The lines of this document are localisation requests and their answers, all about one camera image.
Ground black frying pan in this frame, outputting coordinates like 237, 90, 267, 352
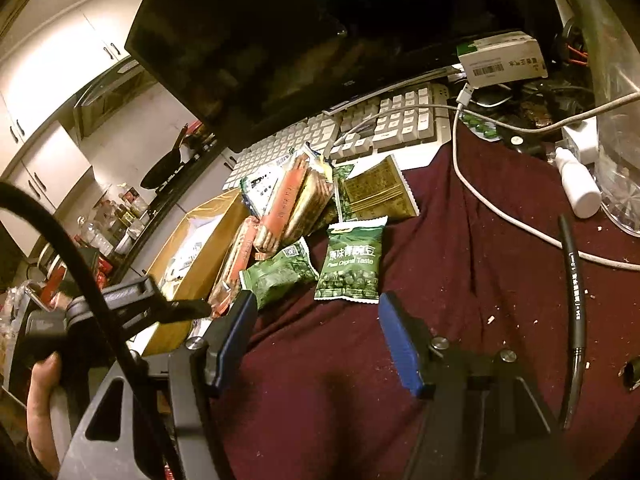
139, 127, 188, 191

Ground green and white packet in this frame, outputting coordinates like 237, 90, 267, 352
240, 165, 286, 221

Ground range hood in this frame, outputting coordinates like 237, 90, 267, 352
72, 57, 166, 138

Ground clear golden biscuit packet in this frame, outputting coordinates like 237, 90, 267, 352
282, 147, 336, 241

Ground white computer keyboard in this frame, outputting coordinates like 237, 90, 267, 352
220, 81, 453, 193

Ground clear plastic container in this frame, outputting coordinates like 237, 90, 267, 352
562, 0, 640, 238

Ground green pea snack packet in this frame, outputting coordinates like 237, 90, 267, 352
314, 216, 390, 306

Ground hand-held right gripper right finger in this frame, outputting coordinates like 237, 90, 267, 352
378, 291, 563, 480

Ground thick white cable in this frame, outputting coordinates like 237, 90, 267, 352
462, 91, 640, 133

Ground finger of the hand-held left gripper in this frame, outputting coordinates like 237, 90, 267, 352
97, 274, 212, 333

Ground black pen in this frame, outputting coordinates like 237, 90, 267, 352
557, 214, 587, 431

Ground dark wok with red rim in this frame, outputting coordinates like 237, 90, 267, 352
182, 120, 211, 148

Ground white wall cabinets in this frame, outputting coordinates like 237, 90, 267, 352
0, 0, 161, 211

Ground white dropper bottle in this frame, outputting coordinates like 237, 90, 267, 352
554, 149, 602, 219

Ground row of condiment bottles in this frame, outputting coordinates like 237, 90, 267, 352
75, 185, 151, 256

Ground red sausage stick packet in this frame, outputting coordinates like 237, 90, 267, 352
252, 152, 313, 256
209, 217, 261, 318

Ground black computer monitor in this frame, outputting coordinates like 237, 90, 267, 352
124, 0, 561, 153

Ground olive gold packet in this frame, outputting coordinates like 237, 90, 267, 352
340, 154, 420, 223

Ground thin white cable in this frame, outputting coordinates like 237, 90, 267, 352
332, 82, 640, 268

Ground small black cap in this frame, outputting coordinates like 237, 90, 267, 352
620, 356, 640, 391

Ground tangle of dark cables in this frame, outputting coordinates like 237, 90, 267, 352
470, 75, 601, 156

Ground small dark green packet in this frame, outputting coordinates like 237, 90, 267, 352
239, 237, 320, 311

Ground green pill blister pack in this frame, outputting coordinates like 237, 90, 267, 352
460, 112, 503, 141

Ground person's left hand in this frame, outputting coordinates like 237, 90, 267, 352
25, 352, 63, 476

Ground brown cardboard box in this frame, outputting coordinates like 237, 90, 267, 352
142, 187, 251, 358

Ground small white green carton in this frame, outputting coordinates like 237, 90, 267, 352
456, 31, 548, 88

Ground white power adapter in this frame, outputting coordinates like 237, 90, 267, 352
560, 116, 601, 165

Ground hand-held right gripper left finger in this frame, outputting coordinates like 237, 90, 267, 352
60, 290, 258, 480

